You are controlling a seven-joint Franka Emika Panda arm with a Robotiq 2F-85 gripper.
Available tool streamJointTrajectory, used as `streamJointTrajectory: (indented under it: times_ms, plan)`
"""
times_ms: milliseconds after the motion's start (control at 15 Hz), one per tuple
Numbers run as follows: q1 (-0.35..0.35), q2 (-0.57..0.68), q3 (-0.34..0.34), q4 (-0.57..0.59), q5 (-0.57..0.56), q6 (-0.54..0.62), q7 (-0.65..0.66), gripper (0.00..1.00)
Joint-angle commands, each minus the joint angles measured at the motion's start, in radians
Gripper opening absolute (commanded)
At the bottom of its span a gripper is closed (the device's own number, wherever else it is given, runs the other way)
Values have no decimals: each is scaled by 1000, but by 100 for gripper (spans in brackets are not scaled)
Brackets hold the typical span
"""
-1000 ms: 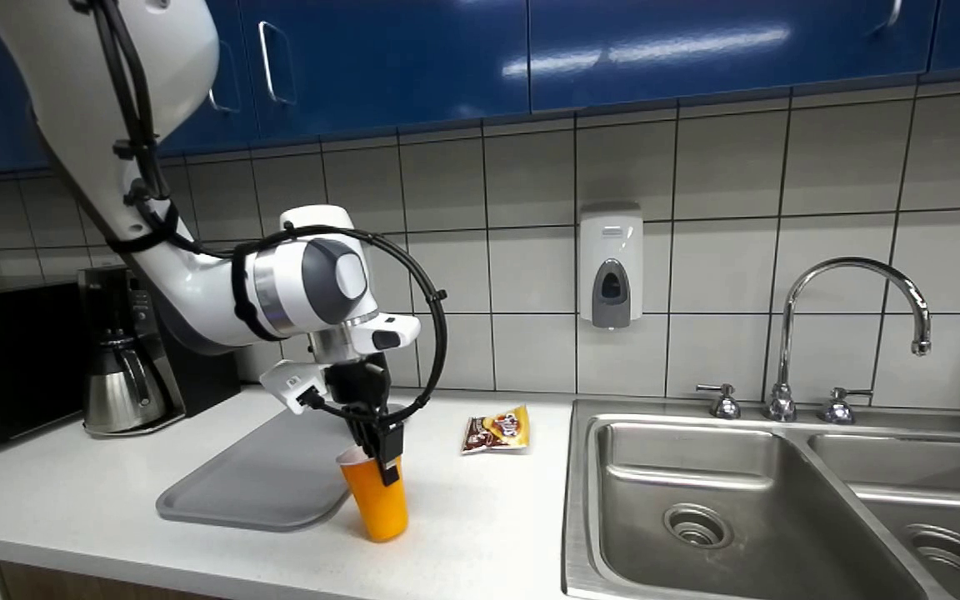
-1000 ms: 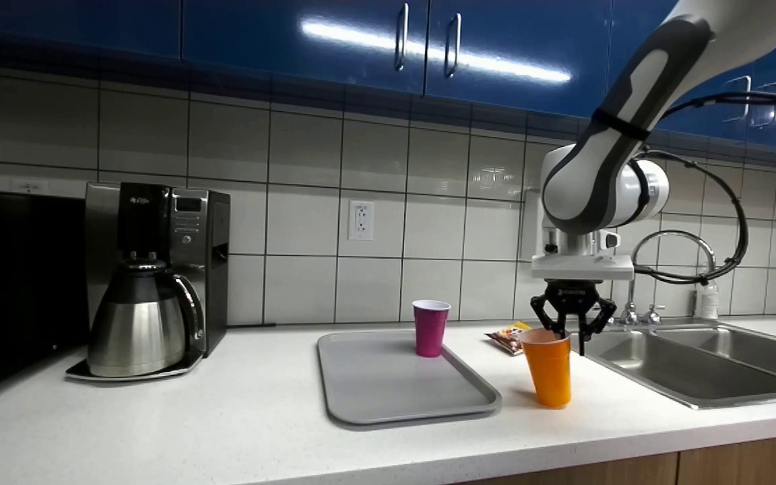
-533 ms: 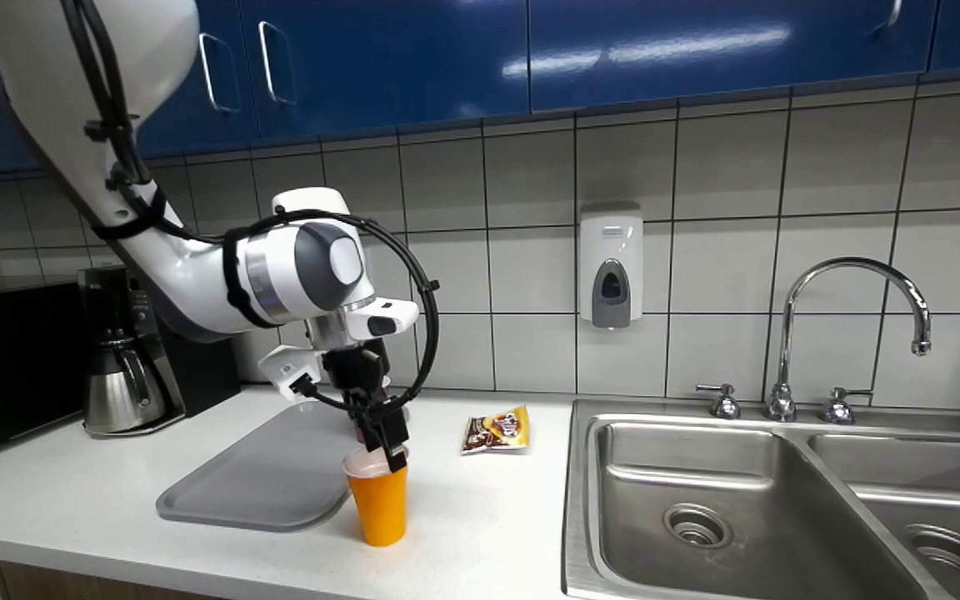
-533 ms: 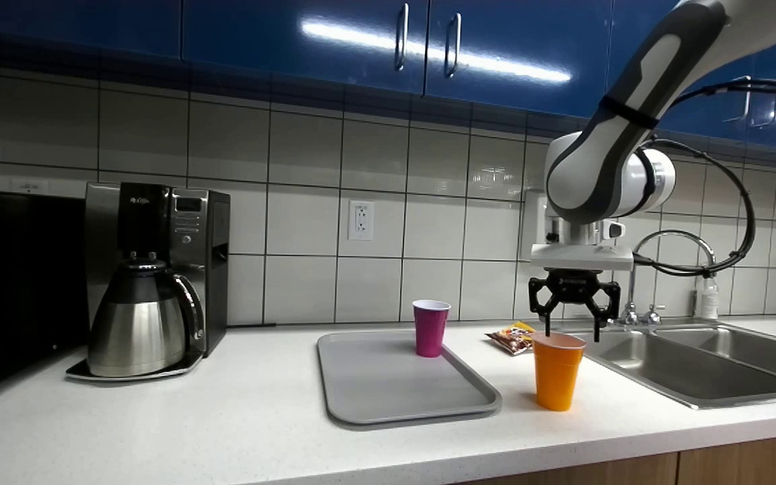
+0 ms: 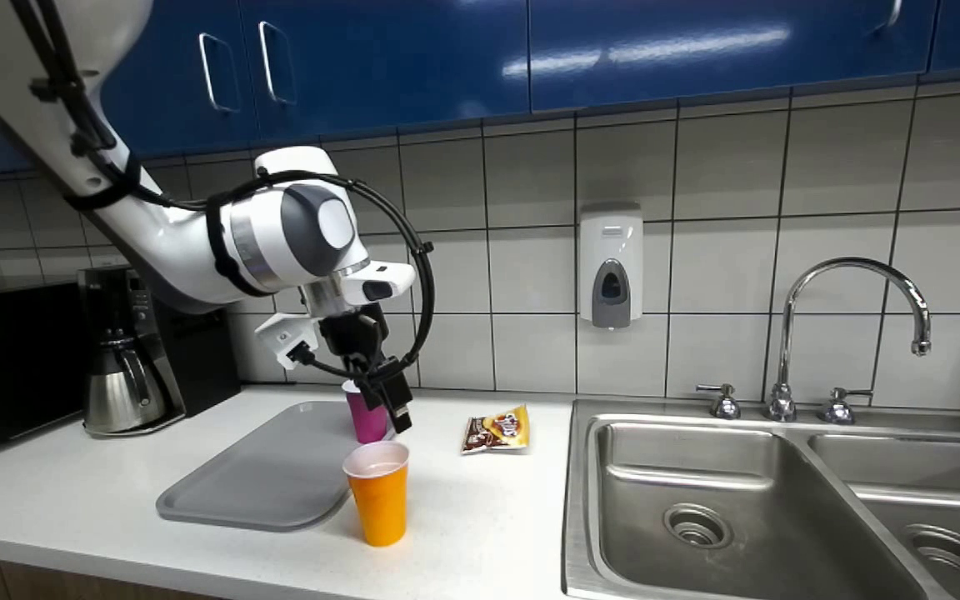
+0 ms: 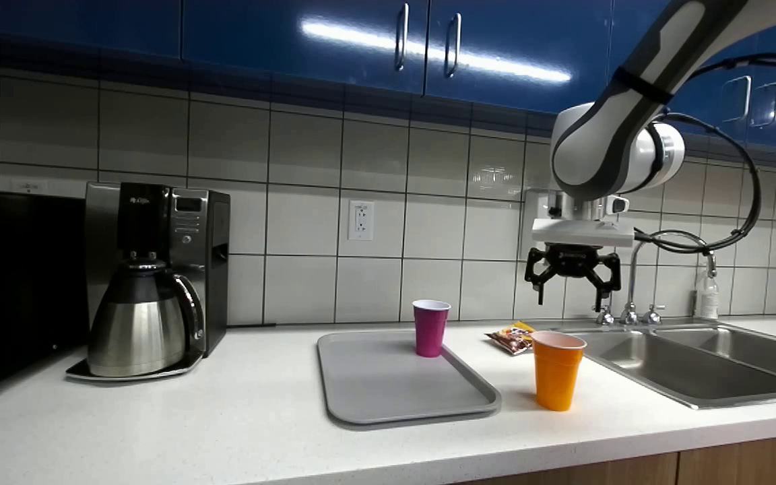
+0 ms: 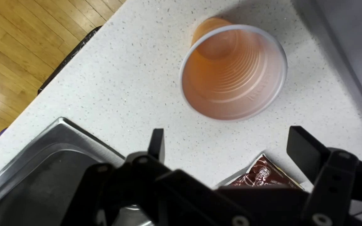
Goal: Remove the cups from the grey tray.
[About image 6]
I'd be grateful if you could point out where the white wall outlet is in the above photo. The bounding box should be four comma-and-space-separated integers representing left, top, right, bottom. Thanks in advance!
348, 197, 377, 243

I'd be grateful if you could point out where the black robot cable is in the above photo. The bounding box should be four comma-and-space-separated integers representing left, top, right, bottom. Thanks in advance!
631, 51, 776, 256

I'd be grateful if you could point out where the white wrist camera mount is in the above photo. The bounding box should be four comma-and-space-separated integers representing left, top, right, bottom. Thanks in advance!
519, 189, 637, 253

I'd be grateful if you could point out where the stainless steel sink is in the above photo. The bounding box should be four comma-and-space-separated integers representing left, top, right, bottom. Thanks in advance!
554, 319, 776, 412

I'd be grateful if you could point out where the clear dish soap bottle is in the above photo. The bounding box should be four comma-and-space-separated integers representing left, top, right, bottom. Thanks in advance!
691, 258, 721, 322

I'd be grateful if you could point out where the yellow brown chip bag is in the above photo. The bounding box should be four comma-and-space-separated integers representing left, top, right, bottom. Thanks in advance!
481, 319, 538, 359

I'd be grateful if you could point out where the chrome gooseneck faucet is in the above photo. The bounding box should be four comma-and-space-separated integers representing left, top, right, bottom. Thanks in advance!
623, 225, 721, 329

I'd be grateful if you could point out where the wooden lower cabinet front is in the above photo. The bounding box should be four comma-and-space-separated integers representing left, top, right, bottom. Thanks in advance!
676, 431, 776, 485
457, 452, 678, 485

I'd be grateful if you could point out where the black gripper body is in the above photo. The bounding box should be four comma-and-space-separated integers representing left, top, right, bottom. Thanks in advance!
544, 243, 609, 280

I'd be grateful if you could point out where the stainless steel coffee carafe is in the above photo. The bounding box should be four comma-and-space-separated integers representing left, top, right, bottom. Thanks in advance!
86, 262, 205, 377

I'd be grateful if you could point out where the white wall soap dispenser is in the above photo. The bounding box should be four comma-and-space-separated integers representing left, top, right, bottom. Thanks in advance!
516, 189, 559, 268

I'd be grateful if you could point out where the purple plastic cup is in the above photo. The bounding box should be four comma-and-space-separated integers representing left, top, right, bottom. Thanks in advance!
408, 297, 453, 360

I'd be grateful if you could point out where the black microwave oven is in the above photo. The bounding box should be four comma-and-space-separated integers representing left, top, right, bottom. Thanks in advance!
0, 186, 92, 406

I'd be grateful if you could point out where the steel black coffee maker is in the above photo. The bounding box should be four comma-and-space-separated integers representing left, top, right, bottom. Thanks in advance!
63, 179, 230, 384

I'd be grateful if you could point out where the grey plastic tray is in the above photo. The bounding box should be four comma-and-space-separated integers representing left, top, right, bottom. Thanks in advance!
314, 329, 504, 429

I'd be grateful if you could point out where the orange plastic cup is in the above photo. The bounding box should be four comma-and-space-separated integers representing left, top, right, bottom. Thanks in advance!
531, 329, 589, 415

